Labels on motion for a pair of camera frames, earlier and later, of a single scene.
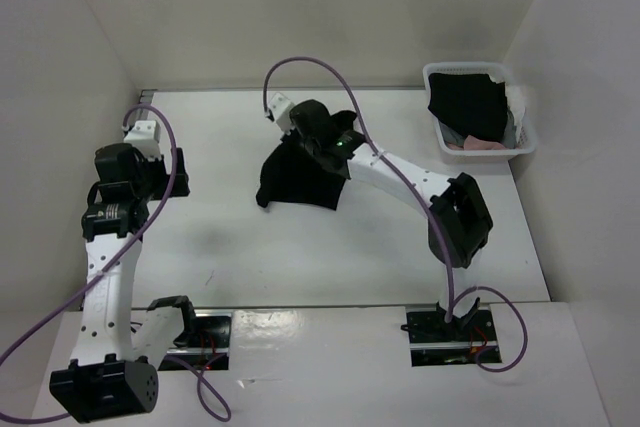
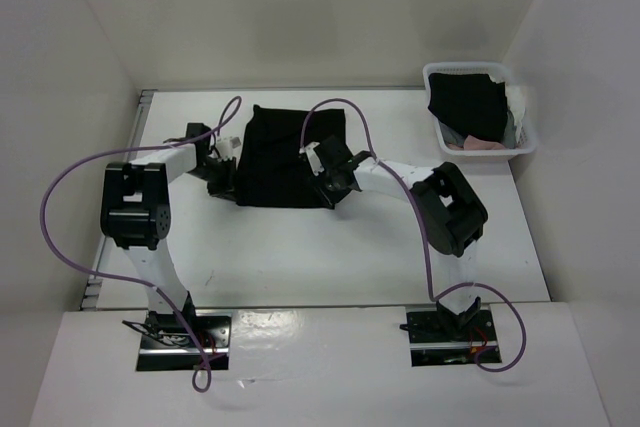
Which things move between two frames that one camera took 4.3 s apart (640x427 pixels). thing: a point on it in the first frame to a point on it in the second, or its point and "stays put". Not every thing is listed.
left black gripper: [158, 165] to [228, 187]
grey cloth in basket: [510, 139] stays put
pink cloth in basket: [475, 143] stays put
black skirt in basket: [469, 104] stays put
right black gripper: [294, 128] to [334, 198]
